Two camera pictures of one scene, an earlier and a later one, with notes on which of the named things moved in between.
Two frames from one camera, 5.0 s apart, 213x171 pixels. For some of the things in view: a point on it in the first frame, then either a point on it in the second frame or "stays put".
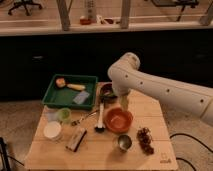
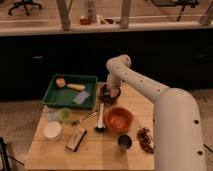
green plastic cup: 64,115 stays put
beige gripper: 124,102 → 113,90
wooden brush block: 75,137 stays put
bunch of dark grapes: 144,136 stays put
